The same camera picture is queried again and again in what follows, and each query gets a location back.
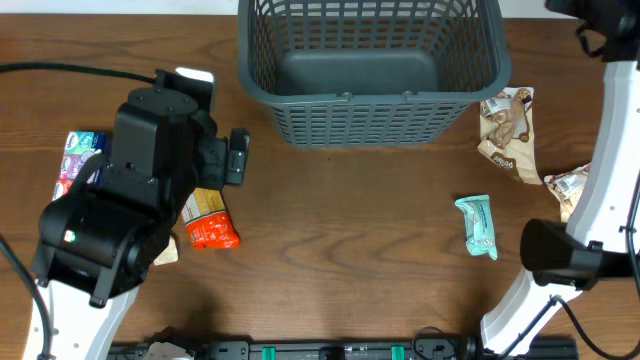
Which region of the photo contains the Kleenex tissue multipack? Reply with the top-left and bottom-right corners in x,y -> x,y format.
52,131 -> 110,200

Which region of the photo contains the orange cookie package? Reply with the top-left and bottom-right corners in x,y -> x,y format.
182,188 -> 240,249

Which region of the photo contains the beige snack bag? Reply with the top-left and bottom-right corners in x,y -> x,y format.
544,163 -> 591,223
153,236 -> 179,266

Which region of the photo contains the teal snack wrapper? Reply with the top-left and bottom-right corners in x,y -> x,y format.
454,194 -> 498,260

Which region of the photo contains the beige cookie bag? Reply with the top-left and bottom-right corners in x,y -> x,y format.
477,87 -> 542,185

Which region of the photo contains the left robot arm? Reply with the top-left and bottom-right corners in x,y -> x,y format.
23,67 -> 249,359

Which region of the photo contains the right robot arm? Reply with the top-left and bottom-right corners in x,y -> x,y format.
473,0 -> 639,359

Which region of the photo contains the grey plastic basket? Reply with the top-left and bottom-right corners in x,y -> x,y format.
238,0 -> 511,148

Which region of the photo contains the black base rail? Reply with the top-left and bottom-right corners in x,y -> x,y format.
107,337 -> 581,360

